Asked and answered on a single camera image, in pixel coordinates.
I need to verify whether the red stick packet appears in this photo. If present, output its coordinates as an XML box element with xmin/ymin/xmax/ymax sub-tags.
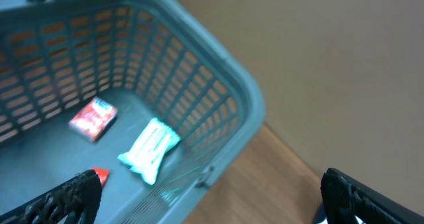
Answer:
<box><xmin>92</xmin><ymin>167</ymin><xmax>110</xmax><ymax>186</ymax></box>

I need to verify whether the grey plastic shopping basket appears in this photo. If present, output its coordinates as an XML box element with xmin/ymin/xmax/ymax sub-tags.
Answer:
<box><xmin>1</xmin><ymin>0</ymin><xmax>266</xmax><ymax>223</ymax></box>

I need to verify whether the small red tissue pack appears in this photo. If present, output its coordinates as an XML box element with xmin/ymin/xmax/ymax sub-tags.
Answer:
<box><xmin>68</xmin><ymin>97</ymin><xmax>118</xmax><ymax>142</ymax></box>

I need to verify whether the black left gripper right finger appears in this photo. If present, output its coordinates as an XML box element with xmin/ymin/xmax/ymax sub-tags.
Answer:
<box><xmin>320</xmin><ymin>168</ymin><xmax>423</xmax><ymax>224</ymax></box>

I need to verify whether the mint green wipes pack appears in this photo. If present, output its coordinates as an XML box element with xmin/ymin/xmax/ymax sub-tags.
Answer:
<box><xmin>117</xmin><ymin>118</ymin><xmax>181</xmax><ymax>185</ymax></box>

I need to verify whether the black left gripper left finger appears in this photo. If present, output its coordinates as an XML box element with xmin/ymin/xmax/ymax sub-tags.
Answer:
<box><xmin>1</xmin><ymin>170</ymin><xmax>103</xmax><ymax>224</ymax></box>

